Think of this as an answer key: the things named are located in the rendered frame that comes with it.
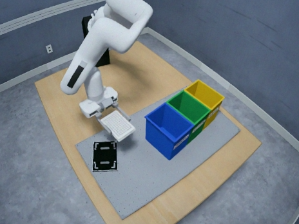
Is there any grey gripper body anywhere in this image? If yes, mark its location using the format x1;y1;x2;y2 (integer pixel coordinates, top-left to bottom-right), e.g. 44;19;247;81
80;86;118;118

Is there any blue bin with label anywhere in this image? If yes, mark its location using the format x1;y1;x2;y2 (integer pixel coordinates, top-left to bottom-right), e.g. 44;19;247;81
144;103;195;161

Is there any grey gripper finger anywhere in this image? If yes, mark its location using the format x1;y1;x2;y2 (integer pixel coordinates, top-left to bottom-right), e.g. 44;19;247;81
95;107;113;134
106;102;131;122

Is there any yellow open-top bin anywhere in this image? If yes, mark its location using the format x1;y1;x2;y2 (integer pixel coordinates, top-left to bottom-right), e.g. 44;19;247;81
183;80;225;130

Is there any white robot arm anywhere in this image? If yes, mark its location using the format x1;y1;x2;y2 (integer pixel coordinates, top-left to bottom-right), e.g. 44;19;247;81
61;0;153;109

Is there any green bin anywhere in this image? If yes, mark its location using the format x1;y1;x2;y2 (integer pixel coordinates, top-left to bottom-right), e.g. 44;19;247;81
166;90;211;145

